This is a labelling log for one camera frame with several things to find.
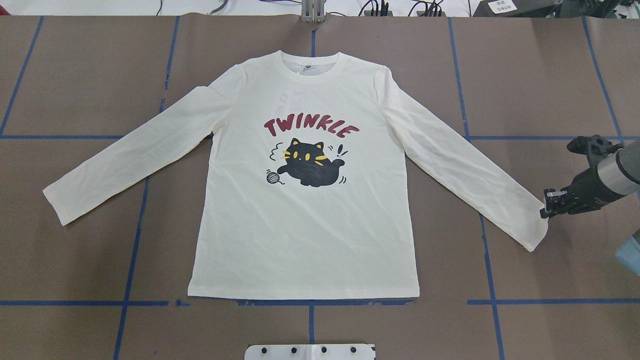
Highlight grey aluminium frame post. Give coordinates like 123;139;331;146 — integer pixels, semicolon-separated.
301;0;326;23

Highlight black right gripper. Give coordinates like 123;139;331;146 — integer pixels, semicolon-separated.
539;169;617;219

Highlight black box with label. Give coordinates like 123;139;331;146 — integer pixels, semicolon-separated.
471;0;563;18

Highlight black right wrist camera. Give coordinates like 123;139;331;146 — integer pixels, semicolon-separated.
566;134;624;168

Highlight white perforated mounting plate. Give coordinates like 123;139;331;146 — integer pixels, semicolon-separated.
244;343;377;360

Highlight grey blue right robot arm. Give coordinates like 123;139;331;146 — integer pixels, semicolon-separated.
539;134;640;219

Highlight cream long-sleeve cat shirt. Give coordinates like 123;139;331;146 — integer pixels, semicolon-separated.
43;51;548;300

